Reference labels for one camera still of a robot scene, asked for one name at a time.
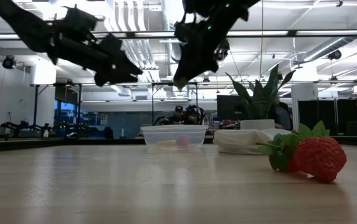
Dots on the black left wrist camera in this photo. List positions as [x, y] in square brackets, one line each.
[78, 18]

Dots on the black table edge rail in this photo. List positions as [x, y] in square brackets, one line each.
[41, 144]

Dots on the white folded cloth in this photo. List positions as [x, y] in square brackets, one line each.
[240, 140]

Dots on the large red strawberry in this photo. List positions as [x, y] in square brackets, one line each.
[320, 158]

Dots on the white pillar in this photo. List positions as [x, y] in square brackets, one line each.
[304, 102]

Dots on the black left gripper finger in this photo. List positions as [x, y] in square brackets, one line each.
[101, 80]
[125, 70]

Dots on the black partition panels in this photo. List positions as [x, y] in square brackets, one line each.
[337, 116]

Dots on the clear plastic tupperware container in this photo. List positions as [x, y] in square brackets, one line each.
[153, 133]

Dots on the person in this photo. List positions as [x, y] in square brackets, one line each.
[178, 116]
[282, 115]

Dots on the white plant pot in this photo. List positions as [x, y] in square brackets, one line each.
[257, 124]

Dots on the red strawberry with stem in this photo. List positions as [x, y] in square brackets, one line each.
[279, 155]

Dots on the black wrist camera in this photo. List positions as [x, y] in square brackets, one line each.
[78, 18]
[186, 31]

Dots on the yellow banana piece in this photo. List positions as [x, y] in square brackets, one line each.
[167, 143]

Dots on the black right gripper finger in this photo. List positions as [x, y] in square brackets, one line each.
[187, 68]

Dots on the black background robot arm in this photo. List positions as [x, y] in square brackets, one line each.
[194, 113]
[25, 126]

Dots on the green snake plant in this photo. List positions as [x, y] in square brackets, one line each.
[260, 99]

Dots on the pink round fruit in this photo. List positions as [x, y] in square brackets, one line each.
[182, 141]

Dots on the black metal rig frame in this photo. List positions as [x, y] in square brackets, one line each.
[152, 102]
[35, 105]

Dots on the black frame bar with lights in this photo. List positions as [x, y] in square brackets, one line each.
[292, 32]

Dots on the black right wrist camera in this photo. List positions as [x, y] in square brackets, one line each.
[186, 31]

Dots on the black hanging camera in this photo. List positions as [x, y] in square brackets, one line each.
[9, 62]
[334, 55]
[225, 51]

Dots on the black desk monitor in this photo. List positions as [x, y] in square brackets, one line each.
[228, 107]

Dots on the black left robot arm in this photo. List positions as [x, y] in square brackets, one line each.
[19, 21]

